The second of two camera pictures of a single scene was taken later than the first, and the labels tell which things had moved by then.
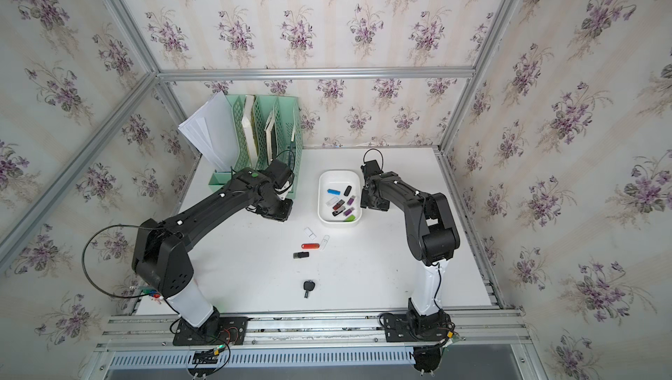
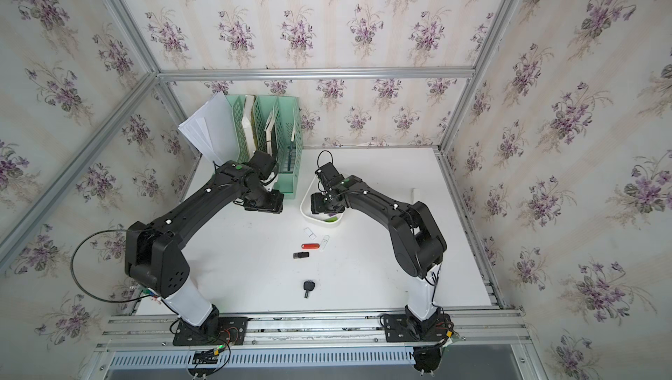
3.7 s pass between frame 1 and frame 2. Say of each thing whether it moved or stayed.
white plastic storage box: moved
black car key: stayed
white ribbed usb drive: stayed
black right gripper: moved
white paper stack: stayed
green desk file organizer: stayed
